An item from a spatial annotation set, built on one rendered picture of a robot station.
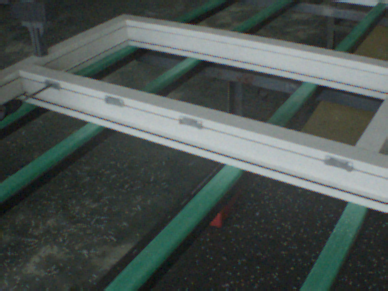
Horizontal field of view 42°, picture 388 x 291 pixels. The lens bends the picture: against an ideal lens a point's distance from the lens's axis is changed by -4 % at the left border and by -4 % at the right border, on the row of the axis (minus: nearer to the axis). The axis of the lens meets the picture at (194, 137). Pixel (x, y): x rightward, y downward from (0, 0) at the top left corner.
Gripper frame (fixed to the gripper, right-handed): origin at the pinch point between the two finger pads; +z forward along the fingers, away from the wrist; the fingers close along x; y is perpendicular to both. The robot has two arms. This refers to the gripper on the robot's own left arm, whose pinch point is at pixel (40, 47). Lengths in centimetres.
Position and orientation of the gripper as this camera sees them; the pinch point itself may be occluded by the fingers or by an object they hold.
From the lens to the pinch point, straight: 138.8
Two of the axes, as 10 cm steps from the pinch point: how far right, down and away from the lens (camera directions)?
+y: 5.3, -4.4, 7.2
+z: 0.4, 8.6, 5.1
